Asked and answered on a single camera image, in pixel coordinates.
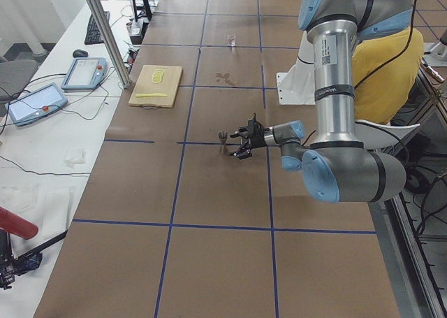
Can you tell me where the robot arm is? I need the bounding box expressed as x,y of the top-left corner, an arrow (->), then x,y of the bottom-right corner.
233,0 -> 412,203

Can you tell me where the yellow plastic knife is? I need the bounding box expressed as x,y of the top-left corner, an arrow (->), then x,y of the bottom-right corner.
135,92 -> 168,98

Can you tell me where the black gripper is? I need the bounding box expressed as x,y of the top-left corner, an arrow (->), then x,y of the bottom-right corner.
228,113 -> 265,160

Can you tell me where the crumpled white tissue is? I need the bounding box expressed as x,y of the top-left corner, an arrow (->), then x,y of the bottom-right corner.
64,147 -> 86,168

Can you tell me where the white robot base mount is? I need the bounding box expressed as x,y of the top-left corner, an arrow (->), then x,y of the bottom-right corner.
277,31 -> 315,106

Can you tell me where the bamboo cutting board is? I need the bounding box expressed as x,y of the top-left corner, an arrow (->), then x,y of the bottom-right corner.
129,65 -> 182,108

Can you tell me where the clear glass cup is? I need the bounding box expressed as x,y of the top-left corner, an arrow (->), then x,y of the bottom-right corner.
227,34 -> 236,48

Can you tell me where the aluminium frame post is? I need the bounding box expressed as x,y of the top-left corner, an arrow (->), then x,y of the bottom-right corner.
86,0 -> 131,89

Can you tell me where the black computer mouse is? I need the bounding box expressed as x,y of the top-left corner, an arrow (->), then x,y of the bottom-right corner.
72,49 -> 89,58

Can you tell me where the teach pendant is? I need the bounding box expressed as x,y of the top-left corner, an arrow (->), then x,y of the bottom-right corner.
61,57 -> 107,92
7,83 -> 68,127

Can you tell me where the red thermos bottle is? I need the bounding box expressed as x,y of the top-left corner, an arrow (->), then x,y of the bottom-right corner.
0,208 -> 38,240

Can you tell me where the far teach pendant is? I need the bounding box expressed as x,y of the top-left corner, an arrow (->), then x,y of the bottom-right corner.
61,57 -> 107,92

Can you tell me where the steel double jigger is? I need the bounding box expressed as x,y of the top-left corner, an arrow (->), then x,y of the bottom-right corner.
218,130 -> 228,153

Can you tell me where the black keyboard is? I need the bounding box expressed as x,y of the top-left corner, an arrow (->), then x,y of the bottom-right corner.
84,15 -> 103,45

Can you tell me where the near teach pendant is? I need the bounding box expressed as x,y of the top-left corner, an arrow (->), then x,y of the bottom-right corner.
7,83 -> 68,127

